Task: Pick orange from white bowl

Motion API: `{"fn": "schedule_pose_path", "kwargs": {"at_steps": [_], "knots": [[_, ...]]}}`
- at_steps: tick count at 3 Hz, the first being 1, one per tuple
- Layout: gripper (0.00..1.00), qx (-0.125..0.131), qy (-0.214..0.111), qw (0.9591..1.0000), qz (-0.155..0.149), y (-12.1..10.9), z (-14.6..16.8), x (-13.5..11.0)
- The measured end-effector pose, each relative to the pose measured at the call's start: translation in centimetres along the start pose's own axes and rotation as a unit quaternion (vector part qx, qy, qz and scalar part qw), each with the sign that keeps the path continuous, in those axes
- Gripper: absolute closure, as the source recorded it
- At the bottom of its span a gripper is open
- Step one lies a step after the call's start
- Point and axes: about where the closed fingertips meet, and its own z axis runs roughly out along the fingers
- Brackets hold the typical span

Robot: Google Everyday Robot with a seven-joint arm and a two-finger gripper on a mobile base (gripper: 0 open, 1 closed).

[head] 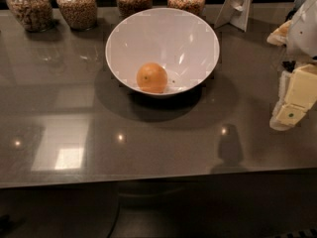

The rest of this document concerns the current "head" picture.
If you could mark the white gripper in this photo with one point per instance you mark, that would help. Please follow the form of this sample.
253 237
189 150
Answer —
304 34

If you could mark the orange fruit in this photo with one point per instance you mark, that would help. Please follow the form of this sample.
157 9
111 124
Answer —
152 78

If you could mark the glass jar of beans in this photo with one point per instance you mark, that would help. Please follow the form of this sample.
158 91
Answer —
80 15

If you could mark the white bowl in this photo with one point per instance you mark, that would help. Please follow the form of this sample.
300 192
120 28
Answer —
180 42

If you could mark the glass jar of cereal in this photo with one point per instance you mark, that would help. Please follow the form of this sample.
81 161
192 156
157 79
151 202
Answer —
33 15

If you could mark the white folded card stand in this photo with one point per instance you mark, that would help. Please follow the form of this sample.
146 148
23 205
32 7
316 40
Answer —
235 13

